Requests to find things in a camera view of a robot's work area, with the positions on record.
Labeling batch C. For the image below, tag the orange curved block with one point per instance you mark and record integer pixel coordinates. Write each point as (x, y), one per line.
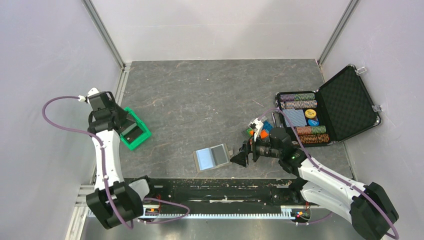
(263, 134)

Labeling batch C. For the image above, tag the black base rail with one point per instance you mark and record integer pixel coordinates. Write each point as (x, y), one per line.
(226, 196)

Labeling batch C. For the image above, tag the green toy piece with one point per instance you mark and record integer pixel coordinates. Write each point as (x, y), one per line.
(247, 132)

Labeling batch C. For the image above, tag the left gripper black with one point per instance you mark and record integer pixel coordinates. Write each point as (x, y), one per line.
(123, 114)

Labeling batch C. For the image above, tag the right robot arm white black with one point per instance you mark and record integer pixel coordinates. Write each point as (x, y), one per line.
(367, 207)

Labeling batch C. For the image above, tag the blue toy brick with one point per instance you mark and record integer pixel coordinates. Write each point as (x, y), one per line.
(267, 126)

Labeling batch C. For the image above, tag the green plastic bin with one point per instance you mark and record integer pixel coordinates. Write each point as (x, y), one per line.
(147, 133)

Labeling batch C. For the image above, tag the black poker chip case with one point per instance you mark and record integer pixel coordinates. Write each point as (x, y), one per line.
(344, 107)

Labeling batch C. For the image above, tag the grey card holder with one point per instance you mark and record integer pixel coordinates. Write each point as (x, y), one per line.
(212, 157)

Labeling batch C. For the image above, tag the yellow dealer button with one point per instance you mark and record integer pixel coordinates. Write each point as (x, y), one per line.
(310, 113)

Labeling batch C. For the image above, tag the blue round chip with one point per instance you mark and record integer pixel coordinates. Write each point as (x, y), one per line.
(313, 122)

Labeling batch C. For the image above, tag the blue playing card deck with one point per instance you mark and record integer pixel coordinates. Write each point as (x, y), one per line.
(296, 118)

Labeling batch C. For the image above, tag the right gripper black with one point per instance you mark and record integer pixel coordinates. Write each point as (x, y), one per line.
(242, 158)

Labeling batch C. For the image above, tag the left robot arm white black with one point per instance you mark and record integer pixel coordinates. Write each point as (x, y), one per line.
(114, 202)

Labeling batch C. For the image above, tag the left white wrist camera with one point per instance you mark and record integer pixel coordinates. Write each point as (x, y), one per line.
(85, 99)

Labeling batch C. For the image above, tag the poker chip row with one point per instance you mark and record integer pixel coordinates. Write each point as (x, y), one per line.
(302, 104)
(315, 138)
(311, 130)
(297, 97)

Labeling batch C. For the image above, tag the bottom poker chip row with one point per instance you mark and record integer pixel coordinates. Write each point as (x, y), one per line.
(315, 138)

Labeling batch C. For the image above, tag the top poker chip row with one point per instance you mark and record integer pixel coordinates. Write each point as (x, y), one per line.
(297, 97)

